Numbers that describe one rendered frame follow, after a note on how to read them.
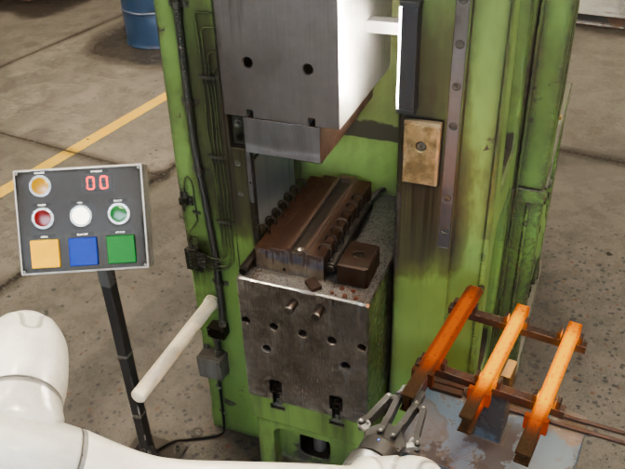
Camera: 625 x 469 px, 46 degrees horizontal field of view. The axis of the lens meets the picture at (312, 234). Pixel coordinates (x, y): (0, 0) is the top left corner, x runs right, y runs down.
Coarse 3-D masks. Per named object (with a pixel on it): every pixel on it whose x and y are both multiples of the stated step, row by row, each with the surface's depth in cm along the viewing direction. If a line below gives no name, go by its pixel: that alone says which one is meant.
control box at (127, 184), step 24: (48, 168) 194; (72, 168) 194; (96, 168) 194; (120, 168) 194; (144, 168) 198; (24, 192) 194; (48, 192) 194; (72, 192) 194; (96, 192) 194; (120, 192) 195; (144, 192) 196; (24, 216) 194; (72, 216) 194; (96, 216) 195; (144, 216) 195; (24, 240) 194; (144, 240) 196; (24, 264) 195; (120, 264) 196; (144, 264) 196
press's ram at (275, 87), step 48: (240, 0) 161; (288, 0) 157; (336, 0) 153; (384, 0) 185; (240, 48) 168; (288, 48) 163; (336, 48) 159; (384, 48) 193; (240, 96) 175; (288, 96) 170; (336, 96) 165
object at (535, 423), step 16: (576, 336) 160; (560, 352) 156; (560, 368) 152; (544, 384) 149; (544, 400) 145; (528, 416) 141; (544, 416) 142; (528, 432) 138; (544, 432) 141; (528, 448) 135; (528, 464) 135
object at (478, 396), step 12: (516, 312) 168; (528, 312) 170; (516, 324) 164; (504, 336) 161; (516, 336) 163; (504, 348) 158; (492, 360) 155; (504, 360) 156; (492, 372) 152; (480, 384) 149; (492, 384) 150; (468, 396) 149; (480, 396) 145; (468, 408) 143; (480, 408) 148; (468, 420) 141; (468, 432) 142
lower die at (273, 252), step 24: (312, 192) 221; (360, 192) 219; (288, 216) 212; (312, 216) 208; (336, 216) 209; (264, 240) 202; (288, 240) 200; (312, 240) 197; (264, 264) 201; (288, 264) 198; (312, 264) 195
